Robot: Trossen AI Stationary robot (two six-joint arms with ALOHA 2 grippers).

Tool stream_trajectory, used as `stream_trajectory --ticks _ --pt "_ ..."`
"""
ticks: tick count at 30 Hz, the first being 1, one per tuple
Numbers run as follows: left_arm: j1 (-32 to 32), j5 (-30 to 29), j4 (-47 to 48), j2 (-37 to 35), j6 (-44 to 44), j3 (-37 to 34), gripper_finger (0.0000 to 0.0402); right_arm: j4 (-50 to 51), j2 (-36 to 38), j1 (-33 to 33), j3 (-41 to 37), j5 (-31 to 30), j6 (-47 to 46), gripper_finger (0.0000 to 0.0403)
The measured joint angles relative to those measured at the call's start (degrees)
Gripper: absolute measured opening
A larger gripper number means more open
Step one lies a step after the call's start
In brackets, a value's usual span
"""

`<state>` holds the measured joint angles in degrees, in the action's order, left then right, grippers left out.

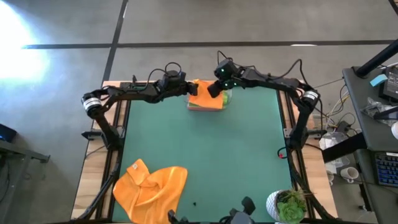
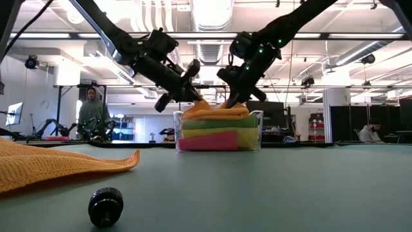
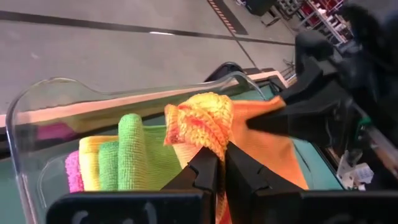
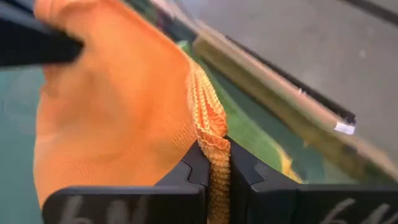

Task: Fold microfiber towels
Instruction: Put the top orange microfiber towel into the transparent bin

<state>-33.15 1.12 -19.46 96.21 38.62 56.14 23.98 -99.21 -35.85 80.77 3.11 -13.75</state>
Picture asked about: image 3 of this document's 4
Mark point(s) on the black case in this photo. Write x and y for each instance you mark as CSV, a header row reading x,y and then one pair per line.
x,y
259,6

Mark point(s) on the red parts shelving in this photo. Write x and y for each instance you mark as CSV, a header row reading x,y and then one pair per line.
x,y
317,12

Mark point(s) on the clear plastic bin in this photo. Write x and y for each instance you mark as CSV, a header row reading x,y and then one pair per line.
x,y
18,149

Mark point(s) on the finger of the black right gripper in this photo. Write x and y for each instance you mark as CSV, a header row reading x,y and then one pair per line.
x,y
311,84
304,121

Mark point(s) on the white plastic bag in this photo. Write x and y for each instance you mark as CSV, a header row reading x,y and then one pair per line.
x,y
357,174

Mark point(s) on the pink microfiber towel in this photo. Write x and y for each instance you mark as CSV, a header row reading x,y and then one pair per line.
x,y
74,174

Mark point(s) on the orange microfiber towel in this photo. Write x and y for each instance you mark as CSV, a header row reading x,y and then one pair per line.
x,y
267,149

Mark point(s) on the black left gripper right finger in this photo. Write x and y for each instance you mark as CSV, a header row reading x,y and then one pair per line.
x,y
248,177

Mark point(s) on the black frame clamp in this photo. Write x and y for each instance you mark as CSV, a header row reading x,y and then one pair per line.
x,y
224,71

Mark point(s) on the yellow microfiber towel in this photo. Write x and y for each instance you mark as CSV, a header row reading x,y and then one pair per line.
x,y
90,165

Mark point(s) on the green microfiber towel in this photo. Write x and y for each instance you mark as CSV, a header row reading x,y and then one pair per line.
x,y
133,155

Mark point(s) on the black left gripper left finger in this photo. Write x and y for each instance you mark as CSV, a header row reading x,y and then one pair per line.
x,y
199,177

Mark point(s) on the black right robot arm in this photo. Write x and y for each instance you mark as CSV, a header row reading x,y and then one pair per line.
x,y
379,46

